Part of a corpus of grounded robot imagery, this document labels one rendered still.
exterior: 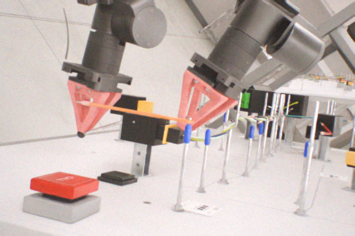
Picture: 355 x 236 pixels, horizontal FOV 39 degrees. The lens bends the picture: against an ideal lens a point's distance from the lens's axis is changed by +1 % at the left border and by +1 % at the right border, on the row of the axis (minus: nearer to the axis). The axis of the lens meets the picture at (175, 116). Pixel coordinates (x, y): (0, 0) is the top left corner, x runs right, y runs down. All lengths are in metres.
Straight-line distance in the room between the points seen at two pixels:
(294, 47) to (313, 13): 7.48
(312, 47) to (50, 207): 0.41
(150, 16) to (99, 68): 0.12
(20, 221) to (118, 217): 0.10
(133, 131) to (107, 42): 0.13
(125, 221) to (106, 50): 0.31
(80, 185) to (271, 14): 0.34
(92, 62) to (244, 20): 0.23
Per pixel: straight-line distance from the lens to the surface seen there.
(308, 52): 0.70
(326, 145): 1.19
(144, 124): 0.70
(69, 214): 0.49
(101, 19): 0.74
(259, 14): 0.67
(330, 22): 1.61
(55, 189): 0.49
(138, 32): 0.67
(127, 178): 0.67
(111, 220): 0.51
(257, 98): 1.36
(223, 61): 0.67
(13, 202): 0.55
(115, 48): 0.74
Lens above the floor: 1.38
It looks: 18 degrees down
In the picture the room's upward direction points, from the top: 55 degrees clockwise
